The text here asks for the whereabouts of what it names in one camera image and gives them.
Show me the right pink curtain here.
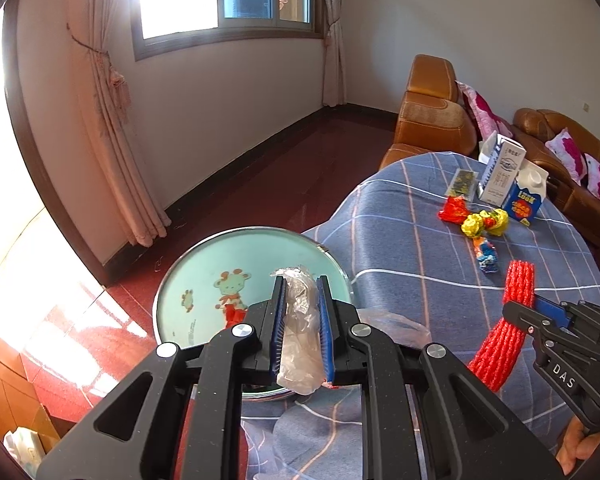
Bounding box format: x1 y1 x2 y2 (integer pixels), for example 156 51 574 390
323 0 347 107

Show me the red foam fruit net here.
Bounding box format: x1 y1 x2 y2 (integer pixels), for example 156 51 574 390
468 260 535 392

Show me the cardboard box with tissue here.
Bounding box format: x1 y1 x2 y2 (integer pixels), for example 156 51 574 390
3 405 61 479

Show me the window with dark frame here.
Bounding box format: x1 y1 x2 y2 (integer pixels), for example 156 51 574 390
130 0 324 61

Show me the blue white milk carton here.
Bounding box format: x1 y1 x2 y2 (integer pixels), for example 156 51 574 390
502 159 548 226

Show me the clear plastic bag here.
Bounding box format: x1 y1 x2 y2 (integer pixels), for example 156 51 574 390
273 266 431 396

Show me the teal enamel basin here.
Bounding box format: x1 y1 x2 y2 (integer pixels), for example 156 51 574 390
152 225 356 403

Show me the white plastic bag on armchair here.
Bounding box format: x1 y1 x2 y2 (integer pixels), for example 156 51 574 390
478 131 500 165

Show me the blue plaid tablecloth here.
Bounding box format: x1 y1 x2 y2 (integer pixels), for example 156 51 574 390
242 152 600 479

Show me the right hand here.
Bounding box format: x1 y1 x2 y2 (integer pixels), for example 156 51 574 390
555 416 600 476

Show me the dark green foil packet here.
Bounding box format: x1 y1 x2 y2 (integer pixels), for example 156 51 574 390
445 168 478 202

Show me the small red wrapper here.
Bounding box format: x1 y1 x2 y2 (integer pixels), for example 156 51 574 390
438 196 471 226

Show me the pink curtain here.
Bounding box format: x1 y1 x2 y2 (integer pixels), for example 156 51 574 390
323 0 347 107
66 0 171 247

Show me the tall white carton box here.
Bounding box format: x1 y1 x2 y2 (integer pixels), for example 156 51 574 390
478 135 526 207

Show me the yellow crumpled wrapper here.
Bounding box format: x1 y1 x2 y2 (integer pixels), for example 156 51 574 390
460 208 508 238

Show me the orange leather armchair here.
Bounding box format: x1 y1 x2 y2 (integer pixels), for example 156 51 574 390
379 54 478 169

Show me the left pink curtain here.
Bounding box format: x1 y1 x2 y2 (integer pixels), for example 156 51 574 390
66 0 171 247

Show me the brown leather sofa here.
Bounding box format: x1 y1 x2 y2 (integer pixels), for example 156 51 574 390
513 108 600 246

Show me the pink floral pillow on sofa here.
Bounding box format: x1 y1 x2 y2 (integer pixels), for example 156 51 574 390
545 128 588 184

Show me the blue orange candy wrapper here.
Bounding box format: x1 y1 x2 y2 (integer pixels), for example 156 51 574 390
472 236 500 274

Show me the pink floral pillow on armchair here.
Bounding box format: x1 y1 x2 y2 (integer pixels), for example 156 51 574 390
456 81 514 141

